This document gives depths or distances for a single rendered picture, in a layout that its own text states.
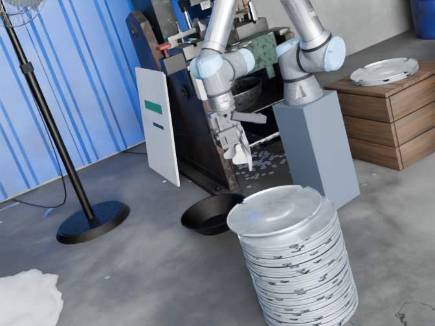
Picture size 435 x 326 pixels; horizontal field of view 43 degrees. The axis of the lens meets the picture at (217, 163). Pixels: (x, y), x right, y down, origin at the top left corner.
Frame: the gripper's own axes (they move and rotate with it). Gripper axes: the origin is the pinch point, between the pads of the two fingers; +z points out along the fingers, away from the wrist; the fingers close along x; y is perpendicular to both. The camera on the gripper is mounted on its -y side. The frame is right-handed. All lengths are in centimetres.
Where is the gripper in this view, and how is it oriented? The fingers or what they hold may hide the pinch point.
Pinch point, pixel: (246, 163)
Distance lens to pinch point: 174.4
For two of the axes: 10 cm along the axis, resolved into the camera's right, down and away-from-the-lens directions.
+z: 2.9, 9.0, 3.4
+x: 3.5, 2.3, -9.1
